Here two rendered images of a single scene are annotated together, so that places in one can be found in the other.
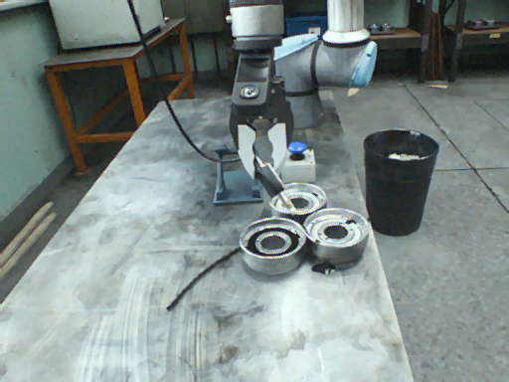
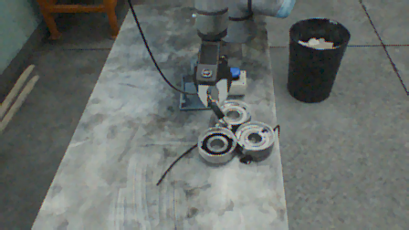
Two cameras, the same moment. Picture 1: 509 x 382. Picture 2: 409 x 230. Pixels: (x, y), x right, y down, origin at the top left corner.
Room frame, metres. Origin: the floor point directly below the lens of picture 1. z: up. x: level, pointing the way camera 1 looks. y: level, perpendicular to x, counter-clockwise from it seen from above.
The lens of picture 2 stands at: (-0.12, 0.00, 1.56)
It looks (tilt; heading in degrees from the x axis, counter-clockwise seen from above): 44 degrees down; 0
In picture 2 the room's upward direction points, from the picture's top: 5 degrees counter-clockwise
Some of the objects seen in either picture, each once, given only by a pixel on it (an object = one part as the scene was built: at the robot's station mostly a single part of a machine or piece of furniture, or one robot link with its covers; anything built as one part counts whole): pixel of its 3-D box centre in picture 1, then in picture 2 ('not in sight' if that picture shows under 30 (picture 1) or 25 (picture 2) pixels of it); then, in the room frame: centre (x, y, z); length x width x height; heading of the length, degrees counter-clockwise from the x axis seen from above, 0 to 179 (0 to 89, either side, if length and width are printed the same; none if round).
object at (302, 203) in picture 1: (297, 206); (233, 116); (0.63, -0.08, 0.82); 0.10 x 0.10 x 0.04
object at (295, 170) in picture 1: (297, 164); (235, 81); (0.78, -0.10, 0.82); 0.08 x 0.07 x 0.05; 173
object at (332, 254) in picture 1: (335, 236); (255, 140); (0.53, -0.13, 0.82); 0.10 x 0.10 x 0.04
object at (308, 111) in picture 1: (297, 101); (237, 21); (1.11, -0.15, 0.85); 0.15 x 0.15 x 0.10
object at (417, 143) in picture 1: (397, 183); (313, 62); (1.65, -0.69, 0.21); 0.34 x 0.34 x 0.43
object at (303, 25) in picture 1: (313, 25); not in sight; (4.18, -0.76, 0.56); 0.52 x 0.38 x 0.22; 80
